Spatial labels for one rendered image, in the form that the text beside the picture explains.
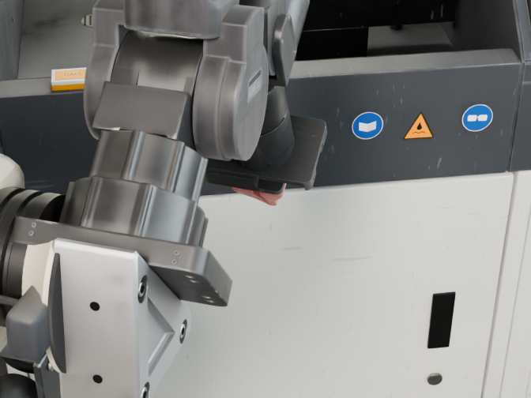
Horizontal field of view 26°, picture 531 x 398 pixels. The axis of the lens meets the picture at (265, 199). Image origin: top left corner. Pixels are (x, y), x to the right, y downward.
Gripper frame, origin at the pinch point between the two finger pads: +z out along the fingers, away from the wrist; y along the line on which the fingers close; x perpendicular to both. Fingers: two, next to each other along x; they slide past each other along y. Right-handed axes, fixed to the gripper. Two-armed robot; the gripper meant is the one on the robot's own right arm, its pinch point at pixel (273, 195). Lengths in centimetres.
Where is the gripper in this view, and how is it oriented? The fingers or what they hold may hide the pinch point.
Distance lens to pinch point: 107.2
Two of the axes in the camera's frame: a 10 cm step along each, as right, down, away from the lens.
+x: -2.5, 8.6, -4.5
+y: -9.6, -1.6, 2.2
